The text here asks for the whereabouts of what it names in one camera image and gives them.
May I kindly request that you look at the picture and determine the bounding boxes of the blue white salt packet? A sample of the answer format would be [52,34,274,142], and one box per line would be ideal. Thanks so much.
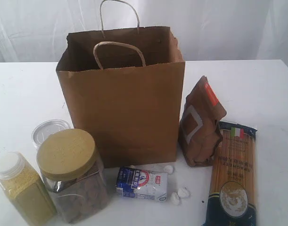
[115,167,168,202]

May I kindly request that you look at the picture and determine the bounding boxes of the clear jar yellow lid nuts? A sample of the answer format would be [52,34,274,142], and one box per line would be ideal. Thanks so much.
[37,129,109,224]

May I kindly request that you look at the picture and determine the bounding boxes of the dark can silver pull-tab lid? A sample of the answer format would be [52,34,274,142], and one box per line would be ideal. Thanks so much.
[32,119,71,151]

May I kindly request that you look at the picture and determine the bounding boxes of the brown paper shopping bag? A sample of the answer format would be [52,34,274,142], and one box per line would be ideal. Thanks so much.
[55,0,186,169]

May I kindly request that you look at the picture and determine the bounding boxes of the brown coffee pouch orange label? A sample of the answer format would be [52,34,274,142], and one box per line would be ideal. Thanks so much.
[178,76,227,167]

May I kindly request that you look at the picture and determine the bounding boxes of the white crumpled piece upper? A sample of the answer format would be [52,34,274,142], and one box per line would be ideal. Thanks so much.
[163,165,174,174]

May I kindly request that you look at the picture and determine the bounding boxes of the white crumpled piece right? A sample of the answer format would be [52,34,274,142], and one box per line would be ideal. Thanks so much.
[177,187,190,198]

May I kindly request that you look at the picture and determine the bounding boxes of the spaghetti pack dark blue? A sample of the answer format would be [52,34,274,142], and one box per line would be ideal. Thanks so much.
[204,121,257,226]

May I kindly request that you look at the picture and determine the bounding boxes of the clear bottle yellow millet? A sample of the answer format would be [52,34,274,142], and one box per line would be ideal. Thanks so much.
[0,152,57,226]

